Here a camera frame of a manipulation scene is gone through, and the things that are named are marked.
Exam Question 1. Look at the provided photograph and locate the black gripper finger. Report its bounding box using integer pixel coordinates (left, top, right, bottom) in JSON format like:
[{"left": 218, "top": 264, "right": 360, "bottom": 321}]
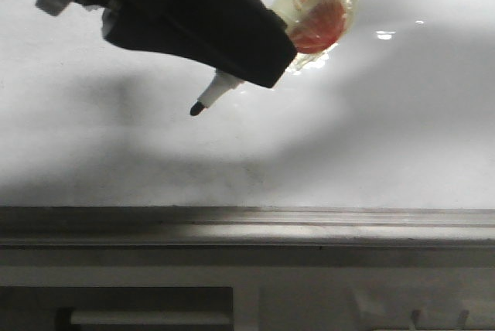
[{"left": 102, "top": 0, "right": 296, "bottom": 88}]

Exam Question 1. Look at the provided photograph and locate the black and white whiteboard marker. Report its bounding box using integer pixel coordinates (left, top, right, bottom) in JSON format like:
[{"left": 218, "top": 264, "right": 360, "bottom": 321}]
[{"left": 189, "top": 0, "right": 360, "bottom": 118}]

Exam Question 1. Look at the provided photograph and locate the red magnet taped to marker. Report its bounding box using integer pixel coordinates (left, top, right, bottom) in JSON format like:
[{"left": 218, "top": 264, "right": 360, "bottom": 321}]
[{"left": 286, "top": 0, "right": 358, "bottom": 75}]

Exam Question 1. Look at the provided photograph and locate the white whiteboard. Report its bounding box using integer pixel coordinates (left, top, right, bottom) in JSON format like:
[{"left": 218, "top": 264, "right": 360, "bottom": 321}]
[{"left": 1, "top": 0, "right": 494, "bottom": 209}]

